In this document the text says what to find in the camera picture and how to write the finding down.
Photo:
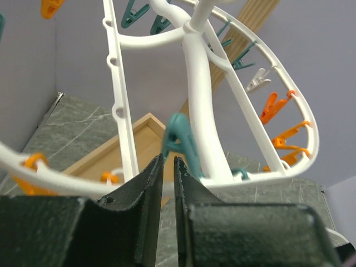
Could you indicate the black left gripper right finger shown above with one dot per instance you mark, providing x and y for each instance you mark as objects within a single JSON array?
[{"x": 211, "y": 232}]

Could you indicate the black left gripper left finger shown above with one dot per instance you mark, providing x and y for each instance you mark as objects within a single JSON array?
[{"x": 119, "y": 229}]

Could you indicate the white plastic clip hanger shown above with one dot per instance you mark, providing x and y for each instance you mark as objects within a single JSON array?
[{"x": 278, "y": 170}]

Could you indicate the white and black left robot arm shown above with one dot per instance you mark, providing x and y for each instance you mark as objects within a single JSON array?
[{"x": 345, "y": 254}]

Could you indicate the wooden drying rack stand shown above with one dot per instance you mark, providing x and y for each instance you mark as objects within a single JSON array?
[{"x": 138, "y": 142}]

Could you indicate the white clothes peg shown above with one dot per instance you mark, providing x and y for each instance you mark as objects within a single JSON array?
[{"x": 258, "y": 81}]

